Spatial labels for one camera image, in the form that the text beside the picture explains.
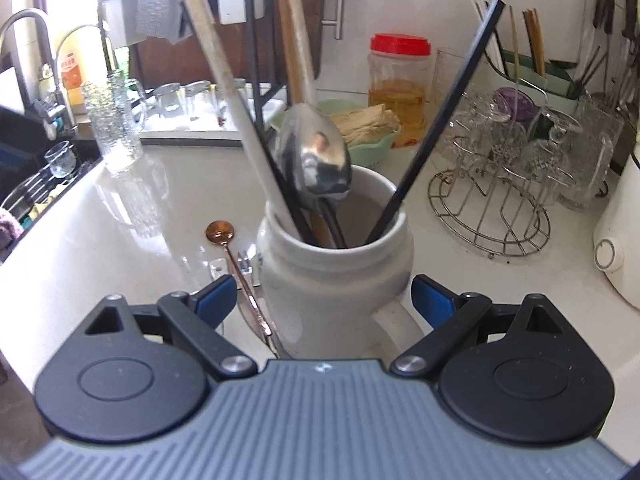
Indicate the upturned drinking glass red mark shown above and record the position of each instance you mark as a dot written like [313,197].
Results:
[229,100]

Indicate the white drain tray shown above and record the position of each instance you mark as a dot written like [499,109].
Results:
[200,135]

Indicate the large textured glass mug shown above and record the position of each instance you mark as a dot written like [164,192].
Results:
[595,160]

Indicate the thin curved steel faucet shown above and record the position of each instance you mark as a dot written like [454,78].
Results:
[106,42]

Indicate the purple fluffy cloth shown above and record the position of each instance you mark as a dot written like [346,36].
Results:
[9,227]

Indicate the purple glass cup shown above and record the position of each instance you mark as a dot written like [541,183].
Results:
[515,102]

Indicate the bunch of assorted chopsticks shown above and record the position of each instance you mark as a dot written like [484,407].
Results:
[537,45]

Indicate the copper round spoon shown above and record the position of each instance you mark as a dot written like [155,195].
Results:
[220,232]

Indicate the wooden chopstick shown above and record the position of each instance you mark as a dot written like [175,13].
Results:
[290,50]

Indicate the white speckled chopstick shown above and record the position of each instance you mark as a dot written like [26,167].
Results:
[303,50]
[215,60]

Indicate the tall textured drinking glass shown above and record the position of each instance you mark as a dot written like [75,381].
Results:
[445,80]

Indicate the grey textured cloth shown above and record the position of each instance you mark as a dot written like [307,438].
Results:
[160,10]

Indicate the brown wooden cutting board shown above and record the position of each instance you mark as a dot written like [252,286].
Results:
[165,62]

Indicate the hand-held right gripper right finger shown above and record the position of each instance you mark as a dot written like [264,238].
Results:
[432,300]

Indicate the small stemmed glass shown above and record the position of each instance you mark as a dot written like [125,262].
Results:
[60,160]

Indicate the textured glass pitcher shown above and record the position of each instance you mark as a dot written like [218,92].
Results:
[112,125]

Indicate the row of hanging kitchen utensils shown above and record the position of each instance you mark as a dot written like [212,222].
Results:
[607,5]

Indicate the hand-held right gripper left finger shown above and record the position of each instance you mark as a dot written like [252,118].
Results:
[217,297]

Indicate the red-lidded plastic jar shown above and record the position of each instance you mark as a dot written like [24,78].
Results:
[400,90]

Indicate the white ceramic mug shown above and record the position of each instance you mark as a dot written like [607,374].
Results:
[325,300]

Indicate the green plastic colander basket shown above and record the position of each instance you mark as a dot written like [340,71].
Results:
[370,152]

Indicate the large steel spoon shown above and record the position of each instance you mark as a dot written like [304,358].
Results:
[310,160]

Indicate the clear glass cup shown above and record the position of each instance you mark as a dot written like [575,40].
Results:
[480,125]

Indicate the white rice cooker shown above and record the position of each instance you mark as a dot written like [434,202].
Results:
[620,220]

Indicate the steel gooseneck faucet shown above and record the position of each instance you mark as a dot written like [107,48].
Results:
[50,55]

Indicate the yellow dish soap bottle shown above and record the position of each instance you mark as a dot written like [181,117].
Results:
[72,70]

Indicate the bundle of beige noodles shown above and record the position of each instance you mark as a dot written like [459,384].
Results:
[365,125]

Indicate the cut glass goblet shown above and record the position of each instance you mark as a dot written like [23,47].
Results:
[555,135]

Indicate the black metal rack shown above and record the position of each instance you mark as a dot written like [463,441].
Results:
[255,35]

